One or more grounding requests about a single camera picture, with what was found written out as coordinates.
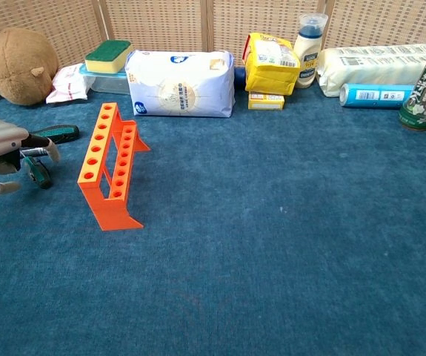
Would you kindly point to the small yellow box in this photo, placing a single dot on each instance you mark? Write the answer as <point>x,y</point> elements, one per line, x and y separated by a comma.
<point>266,101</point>

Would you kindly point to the white flour bag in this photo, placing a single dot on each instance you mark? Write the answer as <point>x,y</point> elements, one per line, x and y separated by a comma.
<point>181,85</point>

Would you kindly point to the cream noodle package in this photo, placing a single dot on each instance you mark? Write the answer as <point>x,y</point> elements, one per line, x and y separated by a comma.
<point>372,65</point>

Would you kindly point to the yellow snack bag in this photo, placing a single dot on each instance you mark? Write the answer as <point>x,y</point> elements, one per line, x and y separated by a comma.
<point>270,65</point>

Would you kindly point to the brown plush toy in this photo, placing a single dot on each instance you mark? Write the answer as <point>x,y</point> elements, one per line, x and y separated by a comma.
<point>22,66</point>

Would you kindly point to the yellow green sponge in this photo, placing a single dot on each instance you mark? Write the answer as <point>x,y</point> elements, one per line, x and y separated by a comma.
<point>109,55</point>

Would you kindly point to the large green black screwdriver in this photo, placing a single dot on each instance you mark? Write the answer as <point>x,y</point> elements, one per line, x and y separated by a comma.
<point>59,132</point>

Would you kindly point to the green tea bottle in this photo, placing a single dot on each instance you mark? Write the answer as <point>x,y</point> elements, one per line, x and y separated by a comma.
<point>425,85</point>

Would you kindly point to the small green black screwdriver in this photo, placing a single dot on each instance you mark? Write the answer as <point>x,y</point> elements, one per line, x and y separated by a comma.
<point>40,173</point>

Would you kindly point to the clear plastic container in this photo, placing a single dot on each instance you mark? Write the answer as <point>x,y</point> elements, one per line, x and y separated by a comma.
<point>110,82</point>

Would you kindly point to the light blue cylindrical can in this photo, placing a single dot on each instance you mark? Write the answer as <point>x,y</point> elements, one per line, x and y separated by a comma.
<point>373,95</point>

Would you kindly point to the white red snack packet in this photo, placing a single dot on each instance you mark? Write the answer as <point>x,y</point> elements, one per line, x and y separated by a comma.
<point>68,85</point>

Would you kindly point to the mayonnaise squeeze bottle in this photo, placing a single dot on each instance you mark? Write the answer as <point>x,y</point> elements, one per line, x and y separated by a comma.
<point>307,55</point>

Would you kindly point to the dark blue round object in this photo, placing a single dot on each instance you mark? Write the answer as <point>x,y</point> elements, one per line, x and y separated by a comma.
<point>240,76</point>

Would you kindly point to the wicker folding screen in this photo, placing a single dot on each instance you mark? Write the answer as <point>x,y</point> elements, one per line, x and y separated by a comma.
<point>212,22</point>

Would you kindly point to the orange test tube rack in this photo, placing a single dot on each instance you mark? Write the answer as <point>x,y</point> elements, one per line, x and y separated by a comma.
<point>103,207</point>

